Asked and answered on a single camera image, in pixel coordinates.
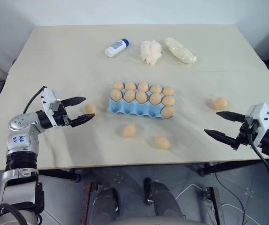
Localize dark rounded grey shape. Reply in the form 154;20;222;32
144;178;186;220
92;187;120;225

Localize rusty brown stand bar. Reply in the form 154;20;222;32
81;182;98;225
204;187;221;225

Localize black table leg frame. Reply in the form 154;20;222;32
198;160;263;177
38;168;82;183

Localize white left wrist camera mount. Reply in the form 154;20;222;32
40;86;61;128

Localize clear bag of white contents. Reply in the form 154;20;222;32
164;37;199;65

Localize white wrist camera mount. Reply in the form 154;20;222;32
40;86;61;128
245;102;269;148

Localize crumpled white plastic bag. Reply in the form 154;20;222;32
140;40;163;65

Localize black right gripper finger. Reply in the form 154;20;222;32
216;110;247;123
204;128;238;149

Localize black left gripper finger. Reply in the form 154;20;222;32
60;96;87;107
70;113;96;128

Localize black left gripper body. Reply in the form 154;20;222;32
52;103;75;128

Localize blue egg tray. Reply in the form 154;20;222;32
107;82;176;120

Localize white floor cable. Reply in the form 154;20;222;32
178;182;247;225

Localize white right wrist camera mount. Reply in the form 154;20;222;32
245;102;269;148

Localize black floor cable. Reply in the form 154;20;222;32
213;173;254;225

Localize white bottle with blue cap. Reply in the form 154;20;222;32
105;38;130;58

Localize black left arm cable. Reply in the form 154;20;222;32
22;86;46;113

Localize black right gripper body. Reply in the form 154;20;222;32
232;117;260;150

